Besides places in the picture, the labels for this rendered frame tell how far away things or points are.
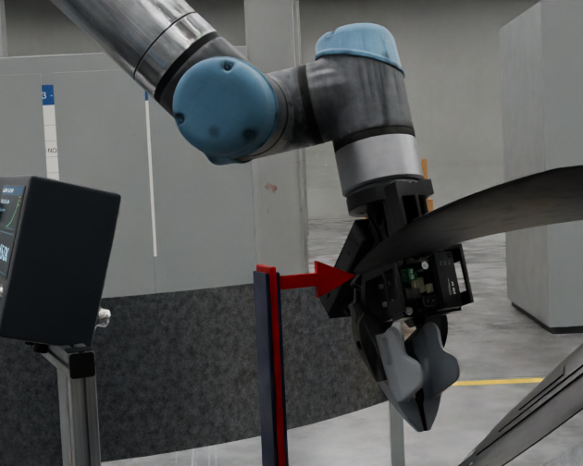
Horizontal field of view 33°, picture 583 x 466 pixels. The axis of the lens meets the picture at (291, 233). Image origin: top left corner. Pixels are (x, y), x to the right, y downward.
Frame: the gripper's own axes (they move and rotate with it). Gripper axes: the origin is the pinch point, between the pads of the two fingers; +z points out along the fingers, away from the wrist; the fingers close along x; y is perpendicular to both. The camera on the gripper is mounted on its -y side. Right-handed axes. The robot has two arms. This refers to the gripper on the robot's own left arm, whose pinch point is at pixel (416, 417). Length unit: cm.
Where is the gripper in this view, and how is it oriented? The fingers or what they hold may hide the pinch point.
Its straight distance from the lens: 88.0
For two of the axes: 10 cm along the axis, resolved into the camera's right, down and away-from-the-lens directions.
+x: 9.1, -0.8, 4.1
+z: 1.7, 9.7, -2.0
